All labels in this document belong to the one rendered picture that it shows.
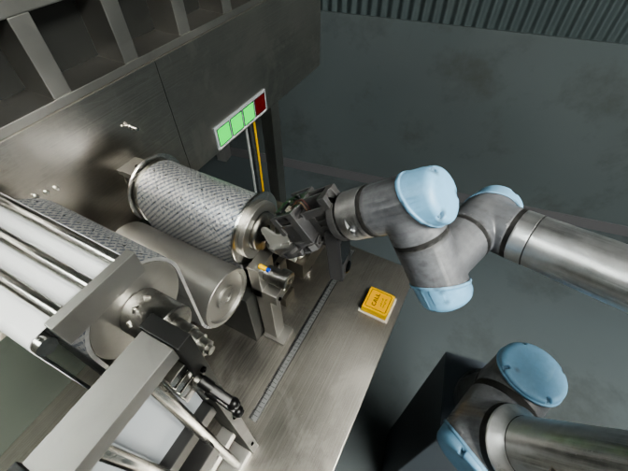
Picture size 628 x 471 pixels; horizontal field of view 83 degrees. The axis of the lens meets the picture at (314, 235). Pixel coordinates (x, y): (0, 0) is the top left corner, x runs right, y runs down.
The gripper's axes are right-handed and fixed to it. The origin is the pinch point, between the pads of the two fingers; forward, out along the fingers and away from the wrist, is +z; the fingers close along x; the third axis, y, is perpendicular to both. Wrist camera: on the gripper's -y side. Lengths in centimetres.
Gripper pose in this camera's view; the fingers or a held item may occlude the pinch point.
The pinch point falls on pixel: (276, 243)
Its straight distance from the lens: 68.1
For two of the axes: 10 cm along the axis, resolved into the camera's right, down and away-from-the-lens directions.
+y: -5.7, -7.3, -3.9
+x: -4.6, 6.7, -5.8
